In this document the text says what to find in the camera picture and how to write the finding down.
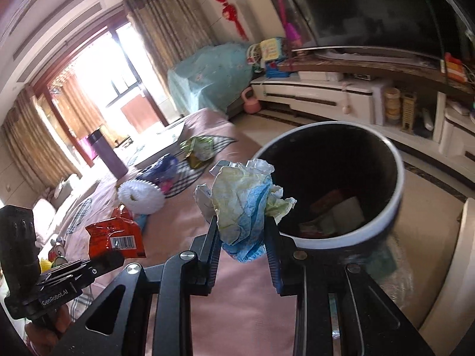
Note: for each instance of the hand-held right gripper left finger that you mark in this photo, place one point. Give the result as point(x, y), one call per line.
point(207, 267)

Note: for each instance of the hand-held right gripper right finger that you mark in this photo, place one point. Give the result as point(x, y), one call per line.
point(278, 261)

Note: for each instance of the green blue wrapper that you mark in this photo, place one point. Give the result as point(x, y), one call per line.
point(241, 207)

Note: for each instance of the red snack packet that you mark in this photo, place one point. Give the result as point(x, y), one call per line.
point(111, 235)

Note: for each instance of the blue purple snack packet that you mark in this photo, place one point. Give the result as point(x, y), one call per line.
point(159, 168)

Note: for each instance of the black trash bin white rim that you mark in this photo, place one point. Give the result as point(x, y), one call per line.
point(334, 163)

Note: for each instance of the person's left hand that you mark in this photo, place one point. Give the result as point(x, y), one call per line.
point(61, 319)

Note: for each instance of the yellow corn-shaped object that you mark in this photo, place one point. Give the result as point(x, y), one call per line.
point(45, 266)

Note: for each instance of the crushed green can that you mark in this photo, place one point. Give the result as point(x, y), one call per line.
point(59, 261)

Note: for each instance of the beige sofa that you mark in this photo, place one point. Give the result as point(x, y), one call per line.
point(55, 207)

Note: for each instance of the pink tablecloth with plaid hearts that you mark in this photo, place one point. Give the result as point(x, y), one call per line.
point(237, 322)

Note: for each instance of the red wrapper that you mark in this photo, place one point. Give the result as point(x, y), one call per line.
point(328, 200)

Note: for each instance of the white paper piece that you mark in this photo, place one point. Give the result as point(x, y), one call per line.
point(349, 213)

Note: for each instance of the orange wrapper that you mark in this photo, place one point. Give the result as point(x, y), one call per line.
point(120, 215)

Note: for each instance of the olive yellow snack wrapper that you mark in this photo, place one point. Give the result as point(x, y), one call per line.
point(196, 162)

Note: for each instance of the beige patterned curtain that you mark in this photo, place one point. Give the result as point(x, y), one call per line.
point(33, 141)
point(170, 33)

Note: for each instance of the green snack wrapper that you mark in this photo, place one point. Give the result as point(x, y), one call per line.
point(202, 146)

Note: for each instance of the children's picture book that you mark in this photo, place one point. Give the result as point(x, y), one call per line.
point(159, 144)

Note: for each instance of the purple thermos bottle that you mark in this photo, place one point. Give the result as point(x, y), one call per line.
point(109, 152)

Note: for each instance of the orange sheer curtain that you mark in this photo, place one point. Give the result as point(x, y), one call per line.
point(79, 111)

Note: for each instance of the pink kettlebell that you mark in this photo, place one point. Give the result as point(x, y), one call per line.
point(251, 102)

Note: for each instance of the white television cabinet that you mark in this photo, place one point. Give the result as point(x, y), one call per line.
point(315, 96)

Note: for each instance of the cream wooden chair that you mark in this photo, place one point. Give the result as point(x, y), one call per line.
point(452, 267)

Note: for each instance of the chair under teal cover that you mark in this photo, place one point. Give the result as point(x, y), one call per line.
point(211, 78)

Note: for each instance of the white flat box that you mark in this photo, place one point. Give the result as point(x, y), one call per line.
point(321, 75)

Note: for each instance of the round bamboo container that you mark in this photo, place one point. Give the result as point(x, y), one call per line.
point(392, 104)

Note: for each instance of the wooden tower model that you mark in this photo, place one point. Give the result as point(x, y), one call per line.
point(409, 113)

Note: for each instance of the small set-top box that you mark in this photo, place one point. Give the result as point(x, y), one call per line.
point(360, 77)

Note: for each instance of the colourful toy cash register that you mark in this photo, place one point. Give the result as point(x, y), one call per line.
point(274, 55)

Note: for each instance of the white toy basket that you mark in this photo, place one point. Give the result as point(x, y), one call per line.
point(254, 55)

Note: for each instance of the ceiling air vent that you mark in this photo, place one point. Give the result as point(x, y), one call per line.
point(55, 31)

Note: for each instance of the red yellow toy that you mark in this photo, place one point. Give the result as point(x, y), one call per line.
point(455, 67)

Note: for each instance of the large black television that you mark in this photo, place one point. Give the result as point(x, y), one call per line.
point(371, 7)

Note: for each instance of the wooden balcony door frame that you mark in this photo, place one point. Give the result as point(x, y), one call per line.
point(111, 26)

